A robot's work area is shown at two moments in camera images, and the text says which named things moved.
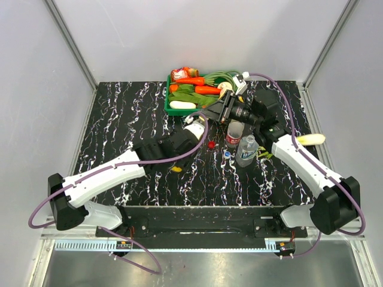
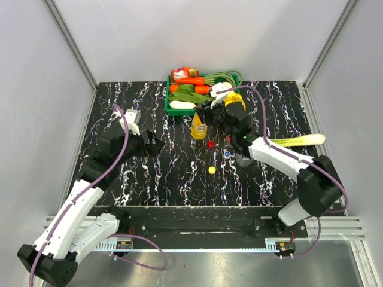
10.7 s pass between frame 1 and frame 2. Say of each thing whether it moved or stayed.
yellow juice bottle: moved
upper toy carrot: stayed
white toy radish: stayed
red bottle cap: stayed
